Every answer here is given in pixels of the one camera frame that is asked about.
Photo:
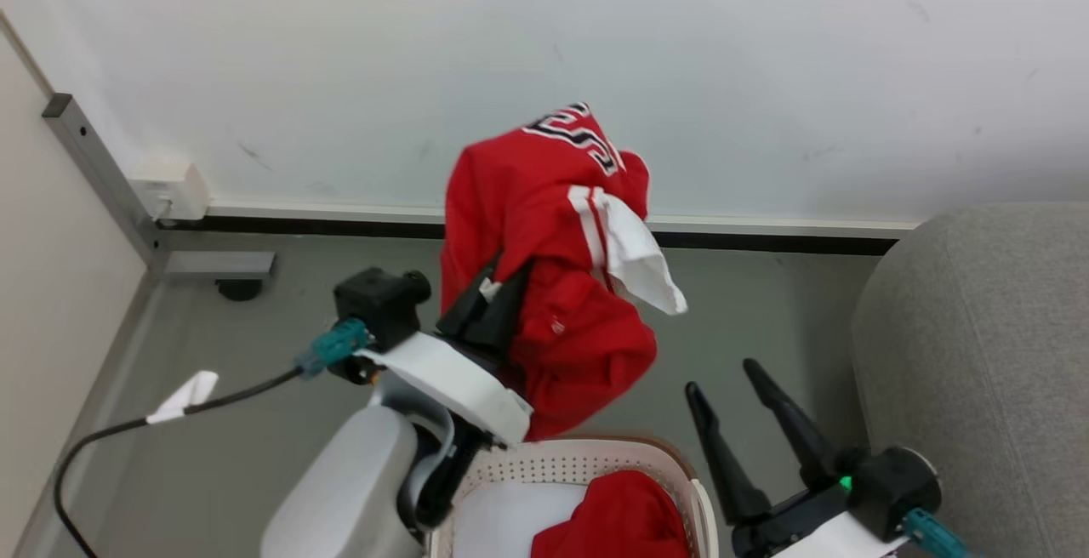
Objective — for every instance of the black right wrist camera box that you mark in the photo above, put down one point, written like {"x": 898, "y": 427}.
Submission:
{"x": 893, "y": 486}

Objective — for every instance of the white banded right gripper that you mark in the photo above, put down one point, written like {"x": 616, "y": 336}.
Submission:
{"x": 791, "y": 524}

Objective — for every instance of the grey metal frame foot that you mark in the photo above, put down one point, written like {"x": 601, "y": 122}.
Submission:
{"x": 219, "y": 264}

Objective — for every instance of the red basketball jersey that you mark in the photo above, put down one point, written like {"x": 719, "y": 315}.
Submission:
{"x": 544, "y": 201}

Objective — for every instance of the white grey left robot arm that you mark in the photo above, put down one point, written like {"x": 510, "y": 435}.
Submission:
{"x": 357, "y": 481}

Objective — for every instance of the black caster wheel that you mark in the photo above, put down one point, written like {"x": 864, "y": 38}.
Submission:
{"x": 240, "y": 289}

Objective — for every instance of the grey fabric sofa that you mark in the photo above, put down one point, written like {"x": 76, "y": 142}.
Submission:
{"x": 978, "y": 371}

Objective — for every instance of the red garment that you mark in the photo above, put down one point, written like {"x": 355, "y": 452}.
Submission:
{"x": 621, "y": 520}

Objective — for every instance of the white perforated laundry basket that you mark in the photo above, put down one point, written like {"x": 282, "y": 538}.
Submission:
{"x": 553, "y": 460}

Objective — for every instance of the grey metal frame post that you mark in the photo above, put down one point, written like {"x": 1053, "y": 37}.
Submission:
{"x": 98, "y": 167}

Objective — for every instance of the black white baseboard strip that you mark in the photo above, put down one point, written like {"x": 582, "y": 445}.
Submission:
{"x": 749, "y": 233}

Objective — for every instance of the white cloth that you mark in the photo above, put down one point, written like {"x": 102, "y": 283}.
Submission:
{"x": 502, "y": 520}

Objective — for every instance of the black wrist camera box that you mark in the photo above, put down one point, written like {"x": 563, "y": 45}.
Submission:
{"x": 893, "y": 486}
{"x": 380, "y": 298}

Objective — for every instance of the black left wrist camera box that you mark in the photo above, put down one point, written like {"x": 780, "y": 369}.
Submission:
{"x": 380, "y": 298}

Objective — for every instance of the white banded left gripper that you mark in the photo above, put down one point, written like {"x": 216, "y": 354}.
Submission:
{"x": 451, "y": 384}

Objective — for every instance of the white wall socket box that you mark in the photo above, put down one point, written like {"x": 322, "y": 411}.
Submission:
{"x": 168, "y": 188}

